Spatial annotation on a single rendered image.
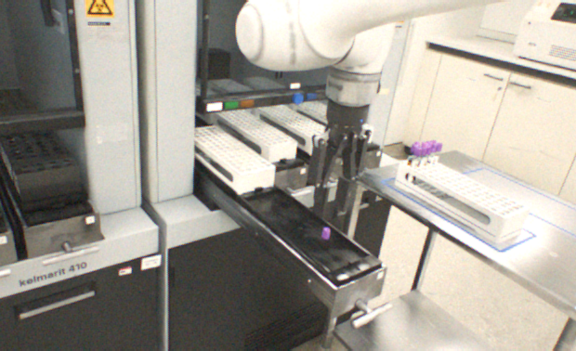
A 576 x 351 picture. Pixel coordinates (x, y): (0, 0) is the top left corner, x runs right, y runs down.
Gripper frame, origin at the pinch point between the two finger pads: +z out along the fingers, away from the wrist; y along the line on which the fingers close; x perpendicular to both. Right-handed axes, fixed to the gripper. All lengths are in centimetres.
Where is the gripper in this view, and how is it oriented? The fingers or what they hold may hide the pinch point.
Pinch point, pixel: (331, 199)
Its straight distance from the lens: 91.1
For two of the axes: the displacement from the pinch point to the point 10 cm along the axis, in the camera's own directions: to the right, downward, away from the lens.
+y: -7.9, 1.9, -5.8
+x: 6.0, 4.2, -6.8
